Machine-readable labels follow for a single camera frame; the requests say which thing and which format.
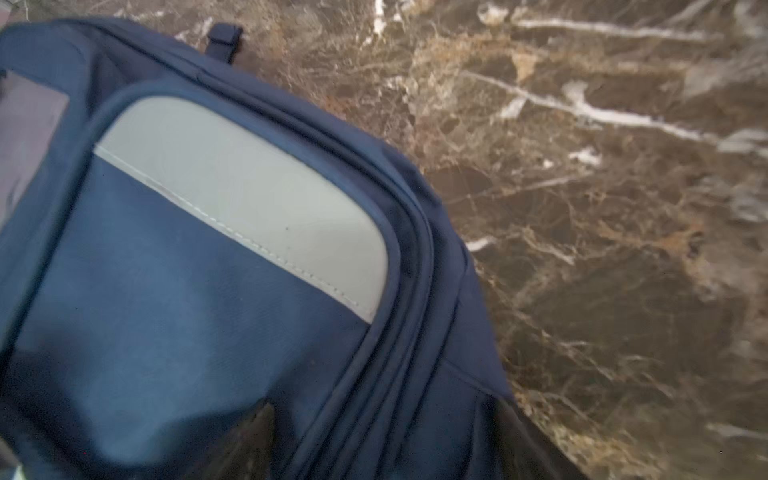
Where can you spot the navy blue student backpack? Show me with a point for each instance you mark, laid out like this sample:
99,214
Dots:
180,240

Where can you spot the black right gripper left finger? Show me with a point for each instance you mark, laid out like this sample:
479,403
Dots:
244,452

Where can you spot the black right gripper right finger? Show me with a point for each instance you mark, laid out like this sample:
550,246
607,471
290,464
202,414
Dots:
525,451

